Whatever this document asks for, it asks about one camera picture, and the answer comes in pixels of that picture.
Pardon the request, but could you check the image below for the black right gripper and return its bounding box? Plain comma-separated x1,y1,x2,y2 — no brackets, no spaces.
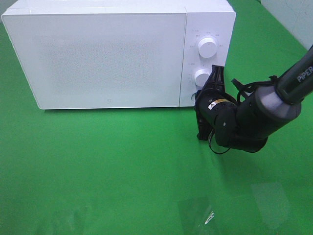
195,65,237,141

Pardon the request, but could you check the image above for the white microwave knob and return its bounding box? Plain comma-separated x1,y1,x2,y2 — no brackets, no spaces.
198,37,218,58
194,69,211,87

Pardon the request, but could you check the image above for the white microwave door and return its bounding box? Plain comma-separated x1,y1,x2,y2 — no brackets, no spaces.
3,13,186,109

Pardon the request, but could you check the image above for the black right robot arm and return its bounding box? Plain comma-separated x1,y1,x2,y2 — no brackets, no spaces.
194,49,313,153

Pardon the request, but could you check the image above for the white microwave oven body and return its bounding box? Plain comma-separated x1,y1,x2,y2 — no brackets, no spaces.
1,0,236,107

